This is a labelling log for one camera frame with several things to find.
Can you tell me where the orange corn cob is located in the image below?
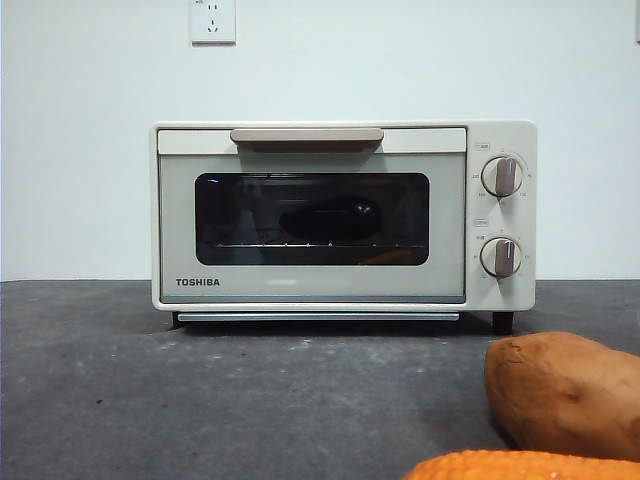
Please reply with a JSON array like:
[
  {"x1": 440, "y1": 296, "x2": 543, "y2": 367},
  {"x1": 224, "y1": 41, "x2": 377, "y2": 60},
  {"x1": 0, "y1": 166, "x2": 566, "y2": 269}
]
[{"x1": 402, "y1": 448, "x2": 640, "y2": 480}]

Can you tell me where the white wall socket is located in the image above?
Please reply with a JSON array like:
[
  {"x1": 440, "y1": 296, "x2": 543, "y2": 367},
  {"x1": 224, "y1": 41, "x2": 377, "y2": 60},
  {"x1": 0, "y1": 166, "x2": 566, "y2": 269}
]
[{"x1": 190, "y1": 0, "x2": 237, "y2": 46}]

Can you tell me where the silver crumb tray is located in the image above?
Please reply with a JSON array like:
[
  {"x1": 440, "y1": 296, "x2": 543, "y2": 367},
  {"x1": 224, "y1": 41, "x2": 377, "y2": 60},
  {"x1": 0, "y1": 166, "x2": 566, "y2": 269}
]
[{"x1": 177, "y1": 312, "x2": 461, "y2": 322}]

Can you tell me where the purple eggplant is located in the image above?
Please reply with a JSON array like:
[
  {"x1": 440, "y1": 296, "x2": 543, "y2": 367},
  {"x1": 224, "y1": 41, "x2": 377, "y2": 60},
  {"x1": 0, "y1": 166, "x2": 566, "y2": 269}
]
[{"x1": 278, "y1": 197, "x2": 385, "y2": 241}]

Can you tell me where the brown sweet potato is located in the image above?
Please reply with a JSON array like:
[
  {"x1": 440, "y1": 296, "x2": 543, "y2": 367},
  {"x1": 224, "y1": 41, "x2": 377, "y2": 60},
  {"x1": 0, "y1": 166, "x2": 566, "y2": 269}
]
[{"x1": 483, "y1": 331, "x2": 640, "y2": 461}]

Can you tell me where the glass oven door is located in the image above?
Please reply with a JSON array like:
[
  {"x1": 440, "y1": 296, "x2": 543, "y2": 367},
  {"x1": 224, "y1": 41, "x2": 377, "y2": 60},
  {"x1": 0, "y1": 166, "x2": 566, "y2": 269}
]
[{"x1": 157, "y1": 127, "x2": 467, "y2": 305}]

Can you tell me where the cream Toshiba toaster oven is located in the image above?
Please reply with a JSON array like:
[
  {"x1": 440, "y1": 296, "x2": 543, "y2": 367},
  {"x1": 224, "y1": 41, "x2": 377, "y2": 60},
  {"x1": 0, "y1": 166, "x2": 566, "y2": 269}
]
[{"x1": 149, "y1": 119, "x2": 539, "y2": 335}]

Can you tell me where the beige oven door handle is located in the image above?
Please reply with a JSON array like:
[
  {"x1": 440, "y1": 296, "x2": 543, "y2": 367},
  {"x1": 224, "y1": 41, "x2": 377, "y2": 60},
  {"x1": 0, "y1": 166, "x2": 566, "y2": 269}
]
[{"x1": 229, "y1": 127, "x2": 384, "y2": 152}]

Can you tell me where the wire oven rack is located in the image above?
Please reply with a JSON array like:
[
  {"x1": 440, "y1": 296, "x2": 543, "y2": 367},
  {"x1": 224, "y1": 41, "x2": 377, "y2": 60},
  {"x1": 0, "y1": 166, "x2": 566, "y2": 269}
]
[{"x1": 214, "y1": 241, "x2": 426, "y2": 250}]

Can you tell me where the cream timer knob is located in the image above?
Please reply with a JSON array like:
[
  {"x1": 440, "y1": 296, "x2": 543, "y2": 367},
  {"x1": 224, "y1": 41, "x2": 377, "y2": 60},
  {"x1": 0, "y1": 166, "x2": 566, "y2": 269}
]
[{"x1": 479, "y1": 236, "x2": 524, "y2": 278}]

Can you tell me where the cream temperature knob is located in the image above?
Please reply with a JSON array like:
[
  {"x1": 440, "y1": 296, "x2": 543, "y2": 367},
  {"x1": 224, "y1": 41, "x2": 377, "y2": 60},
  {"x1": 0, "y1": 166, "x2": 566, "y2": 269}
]
[{"x1": 480, "y1": 154, "x2": 526, "y2": 198}]

